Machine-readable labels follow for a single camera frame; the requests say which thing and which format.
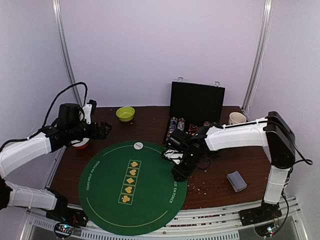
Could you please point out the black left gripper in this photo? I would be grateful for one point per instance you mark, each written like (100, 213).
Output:
(102, 134)

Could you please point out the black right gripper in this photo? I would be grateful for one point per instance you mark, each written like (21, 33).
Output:
(180, 170)

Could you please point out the white dealer button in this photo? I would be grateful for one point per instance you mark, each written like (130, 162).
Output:
(138, 145)

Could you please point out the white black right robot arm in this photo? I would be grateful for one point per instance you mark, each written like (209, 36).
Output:
(268, 133)

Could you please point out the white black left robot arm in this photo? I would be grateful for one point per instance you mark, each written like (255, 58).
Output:
(23, 162)

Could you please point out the orange white bowl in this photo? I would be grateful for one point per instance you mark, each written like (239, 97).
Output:
(80, 144)

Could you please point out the triangular black red plaque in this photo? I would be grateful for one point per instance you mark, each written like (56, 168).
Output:
(193, 128)

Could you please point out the lime green plastic bowl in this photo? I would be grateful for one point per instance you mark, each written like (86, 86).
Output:
(125, 114)

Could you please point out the black poker chip case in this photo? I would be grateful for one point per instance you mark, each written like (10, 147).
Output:
(193, 103)

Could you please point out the white patterned ceramic mug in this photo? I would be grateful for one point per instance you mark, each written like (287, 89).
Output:
(236, 118)

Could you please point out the round green poker mat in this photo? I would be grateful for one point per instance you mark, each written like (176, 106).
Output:
(130, 192)

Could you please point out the blue playing card deck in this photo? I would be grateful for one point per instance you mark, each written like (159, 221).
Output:
(237, 182)

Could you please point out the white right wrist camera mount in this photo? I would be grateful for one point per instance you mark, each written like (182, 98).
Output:
(173, 155)

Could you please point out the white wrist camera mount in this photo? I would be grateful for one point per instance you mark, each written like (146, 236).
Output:
(173, 155)
(88, 110)

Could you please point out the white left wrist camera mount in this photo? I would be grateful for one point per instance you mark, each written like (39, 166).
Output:
(88, 110)

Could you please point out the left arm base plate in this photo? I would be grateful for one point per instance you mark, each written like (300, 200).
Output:
(74, 217)

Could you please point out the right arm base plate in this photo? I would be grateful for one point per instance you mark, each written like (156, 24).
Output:
(259, 214)

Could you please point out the silver aluminium frame post left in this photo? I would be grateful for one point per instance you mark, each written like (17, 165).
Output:
(63, 43)

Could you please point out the silver aluminium frame post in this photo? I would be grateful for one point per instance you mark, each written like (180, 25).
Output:
(257, 63)
(63, 43)

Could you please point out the silver aluminium frame post right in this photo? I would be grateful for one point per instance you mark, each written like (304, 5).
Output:
(257, 63)

